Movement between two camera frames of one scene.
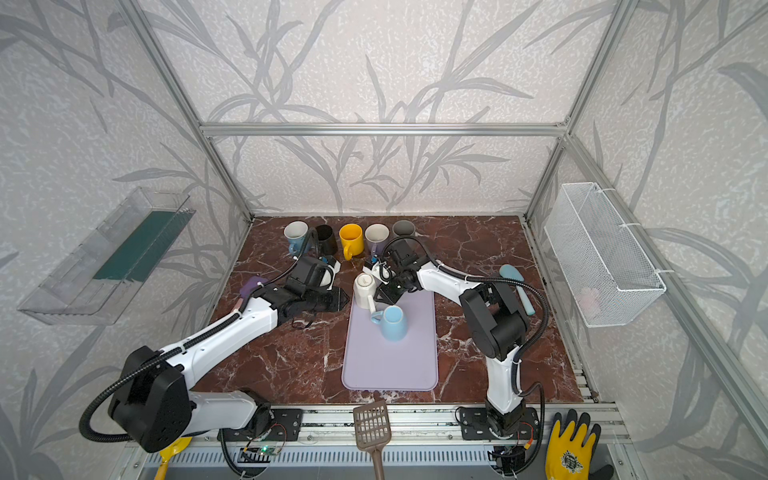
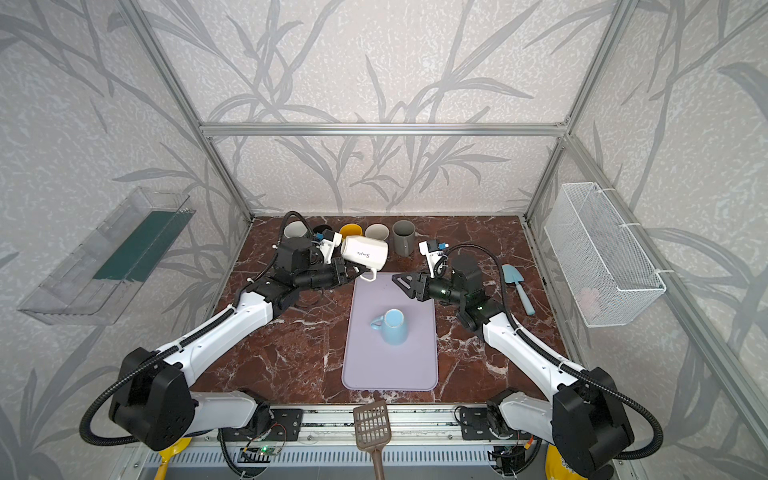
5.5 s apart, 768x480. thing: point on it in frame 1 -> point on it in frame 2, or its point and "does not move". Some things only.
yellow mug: x=352 y=240 does not move
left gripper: x=327 y=299 -> x=345 y=274
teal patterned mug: x=296 y=231 does not move
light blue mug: x=394 y=323 does not move
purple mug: x=377 y=235 does not move
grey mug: x=404 y=228 does not move
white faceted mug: x=364 y=289 -> x=366 y=252
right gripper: x=387 y=291 -> x=424 y=286
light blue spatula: x=507 y=271 does not move
